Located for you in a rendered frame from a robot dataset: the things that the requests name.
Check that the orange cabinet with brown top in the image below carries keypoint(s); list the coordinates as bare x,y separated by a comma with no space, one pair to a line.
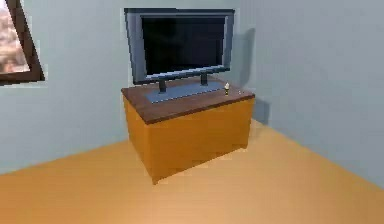
196,136

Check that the small white figurine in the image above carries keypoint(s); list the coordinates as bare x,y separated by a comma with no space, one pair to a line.
227,88

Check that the grey flat television set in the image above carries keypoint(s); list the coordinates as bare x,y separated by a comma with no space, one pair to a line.
183,45

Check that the brown framed window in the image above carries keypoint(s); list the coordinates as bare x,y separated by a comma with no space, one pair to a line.
13,50

